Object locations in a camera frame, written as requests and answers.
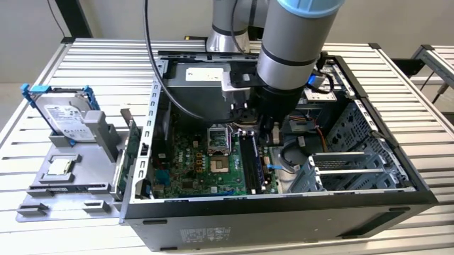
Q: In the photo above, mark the CPU socket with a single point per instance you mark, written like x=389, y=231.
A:
x=221, y=165

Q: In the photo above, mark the green graphics card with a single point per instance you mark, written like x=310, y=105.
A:
x=130, y=148

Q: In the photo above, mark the grey parts rack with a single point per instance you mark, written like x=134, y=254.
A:
x=93, y=159

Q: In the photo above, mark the grey perforated disk bay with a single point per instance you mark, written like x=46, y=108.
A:
x=348, y=172

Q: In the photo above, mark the aluminium slat side table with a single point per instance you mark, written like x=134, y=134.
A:
x=440, y=57

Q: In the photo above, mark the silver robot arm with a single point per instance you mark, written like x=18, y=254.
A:
x=298, y=40

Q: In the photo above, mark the blue plastic drive bracket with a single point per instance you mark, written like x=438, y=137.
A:
x=313, y=80

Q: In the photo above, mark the blue expansion slot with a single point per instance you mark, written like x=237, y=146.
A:
x=206, y=194

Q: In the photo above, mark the black frame post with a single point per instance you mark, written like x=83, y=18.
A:
x=79, y=18

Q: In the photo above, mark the silver CPU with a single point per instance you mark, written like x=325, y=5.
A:
x=61, y=166

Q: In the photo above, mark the dark RAM stick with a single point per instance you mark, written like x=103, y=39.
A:
x=259, y=162
x=63, y=189

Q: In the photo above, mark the green motherboard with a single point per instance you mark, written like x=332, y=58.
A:
x=185, y=175

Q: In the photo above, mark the round internal speaker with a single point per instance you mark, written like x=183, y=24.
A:
x=250, y=119

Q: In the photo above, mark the yellow black strip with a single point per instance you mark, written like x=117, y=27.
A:
x=193, y=38

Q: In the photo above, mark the black PC case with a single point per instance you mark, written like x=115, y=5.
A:
x=249, y=228

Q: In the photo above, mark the silver metal drive cage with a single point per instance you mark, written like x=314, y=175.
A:
x=320, y=95

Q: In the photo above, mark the grey power supply unit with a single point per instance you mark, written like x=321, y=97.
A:
x=191, y=98

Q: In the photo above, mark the hard disk in blue carrier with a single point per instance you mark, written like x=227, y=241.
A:
x=63, y=117

